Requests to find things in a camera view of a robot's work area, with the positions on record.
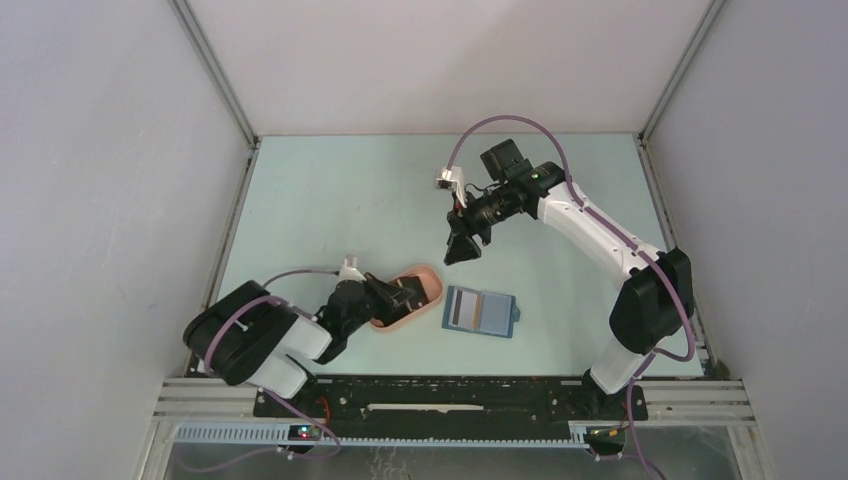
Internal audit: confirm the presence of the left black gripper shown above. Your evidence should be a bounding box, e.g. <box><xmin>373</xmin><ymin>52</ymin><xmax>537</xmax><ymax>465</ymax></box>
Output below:
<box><xmin>343</xmin><ymin>271</ymin><xmax>414</xmax><ymax>336</ymax></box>

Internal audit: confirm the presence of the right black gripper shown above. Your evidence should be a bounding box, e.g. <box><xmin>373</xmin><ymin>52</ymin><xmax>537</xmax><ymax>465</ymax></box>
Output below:
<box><xmin>445</xmin><ymin>184</ymin><xmax>517</xmax><ymax>267</ymax></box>

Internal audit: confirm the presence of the pink oval tray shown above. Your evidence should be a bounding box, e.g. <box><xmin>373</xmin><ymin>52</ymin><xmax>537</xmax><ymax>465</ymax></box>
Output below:
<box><xmin>370</xmin><ymin>264</ymin><xmax>445</xmax><ymax>332</ymax></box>

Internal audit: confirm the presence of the gold credit card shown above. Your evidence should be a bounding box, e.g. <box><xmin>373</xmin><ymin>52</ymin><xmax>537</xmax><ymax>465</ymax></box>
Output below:
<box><xmin>471</xmin><ymin>292</ymin><xmax>483</xmax><ymax>331</ymax></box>

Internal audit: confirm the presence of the blue card holder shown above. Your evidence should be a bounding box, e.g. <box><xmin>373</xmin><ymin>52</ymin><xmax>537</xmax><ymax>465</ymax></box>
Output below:
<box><xmin>442</xmin><ymin>286</ymin><xmax>521</xmax><ymax>338</ymax></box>

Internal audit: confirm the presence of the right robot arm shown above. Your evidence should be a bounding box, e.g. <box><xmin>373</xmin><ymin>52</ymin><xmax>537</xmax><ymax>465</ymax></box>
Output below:
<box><xmin>435</xmin><ymin>139</ymin><xmax>694</xmax><ymax>418</ymax></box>

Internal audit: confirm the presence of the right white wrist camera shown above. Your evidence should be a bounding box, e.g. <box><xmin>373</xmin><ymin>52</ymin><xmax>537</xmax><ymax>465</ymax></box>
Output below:
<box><xmin>434</xmin><ymin>167</ymin><xmax>467</xmax><ymax>208</ymax></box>

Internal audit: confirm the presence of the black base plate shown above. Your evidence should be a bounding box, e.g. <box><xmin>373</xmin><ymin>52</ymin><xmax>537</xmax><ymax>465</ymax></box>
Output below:
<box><xmin>291</xmin><ymin>374</ymin><xmax>648</xmax><ymax>441</ymax></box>

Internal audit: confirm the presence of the aluminium frame rail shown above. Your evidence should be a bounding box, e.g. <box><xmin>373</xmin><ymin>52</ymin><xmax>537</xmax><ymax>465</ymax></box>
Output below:
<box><xmin>154</xmin><ymin>376</ymin><xmax>755</xmax><ymax>448</ymax></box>

